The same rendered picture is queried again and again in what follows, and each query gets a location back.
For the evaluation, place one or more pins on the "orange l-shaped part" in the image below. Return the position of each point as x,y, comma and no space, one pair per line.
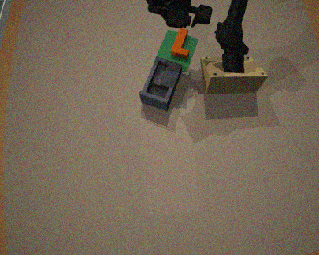
177,49

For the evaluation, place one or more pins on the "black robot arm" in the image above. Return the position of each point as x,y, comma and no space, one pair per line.
228,34

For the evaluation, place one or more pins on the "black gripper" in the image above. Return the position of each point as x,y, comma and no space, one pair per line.
202,13

